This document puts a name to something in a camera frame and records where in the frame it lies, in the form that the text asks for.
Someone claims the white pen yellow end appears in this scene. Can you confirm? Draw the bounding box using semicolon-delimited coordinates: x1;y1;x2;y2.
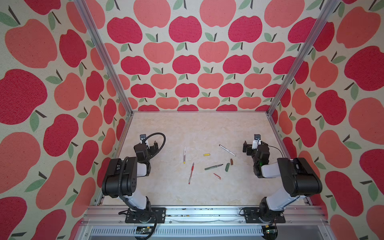
183;146;187;164

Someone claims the red gel pen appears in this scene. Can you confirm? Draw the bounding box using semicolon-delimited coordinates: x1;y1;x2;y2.
188;163;195;185

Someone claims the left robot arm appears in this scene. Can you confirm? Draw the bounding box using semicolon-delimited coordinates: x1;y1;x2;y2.
102;142;160;212

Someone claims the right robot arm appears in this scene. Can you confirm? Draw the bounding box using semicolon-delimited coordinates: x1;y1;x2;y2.
243;141;323;223

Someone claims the white pen brown end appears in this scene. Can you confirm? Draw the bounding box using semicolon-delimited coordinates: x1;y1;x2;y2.
219;144;237;157

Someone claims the green pen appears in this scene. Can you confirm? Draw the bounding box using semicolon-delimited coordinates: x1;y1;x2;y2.
205;164;223;171

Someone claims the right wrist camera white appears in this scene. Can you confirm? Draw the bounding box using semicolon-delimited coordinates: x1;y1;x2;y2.
252;134;262;150

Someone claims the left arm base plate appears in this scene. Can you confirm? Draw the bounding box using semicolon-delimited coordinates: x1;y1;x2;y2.
125;208;167;224

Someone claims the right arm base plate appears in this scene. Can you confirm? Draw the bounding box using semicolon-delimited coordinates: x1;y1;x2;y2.
239;207;286;224

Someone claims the aluminium front rail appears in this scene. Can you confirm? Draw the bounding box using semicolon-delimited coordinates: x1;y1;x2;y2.
74;206;336;240

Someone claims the left aluminium frame post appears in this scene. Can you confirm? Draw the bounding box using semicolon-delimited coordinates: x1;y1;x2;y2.
74;0;134;117

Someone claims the aluminium frame post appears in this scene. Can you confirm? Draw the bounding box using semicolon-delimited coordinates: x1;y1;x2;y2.
266;0;341;118
74;0;134;117

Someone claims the right aluminium frame post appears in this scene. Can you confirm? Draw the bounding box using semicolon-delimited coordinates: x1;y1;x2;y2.
266;0;341;118

